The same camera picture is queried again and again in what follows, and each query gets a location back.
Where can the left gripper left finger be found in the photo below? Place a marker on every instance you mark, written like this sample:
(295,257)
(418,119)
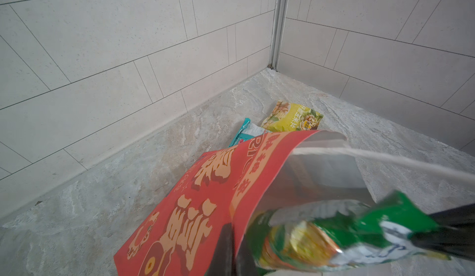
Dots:
(222,260)

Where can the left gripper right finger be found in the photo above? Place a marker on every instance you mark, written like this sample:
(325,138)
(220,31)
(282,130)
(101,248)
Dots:
(244,262)

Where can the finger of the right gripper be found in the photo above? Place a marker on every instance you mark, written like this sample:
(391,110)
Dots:
(455,235)

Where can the red paper gift bag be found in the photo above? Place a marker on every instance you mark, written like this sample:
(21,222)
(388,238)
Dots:
(236,184)

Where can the teal snack packet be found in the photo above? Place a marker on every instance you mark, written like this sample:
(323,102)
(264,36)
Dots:
(247,131)

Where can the yellow green snack packet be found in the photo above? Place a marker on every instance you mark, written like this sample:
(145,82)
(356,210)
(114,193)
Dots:
(292,117)

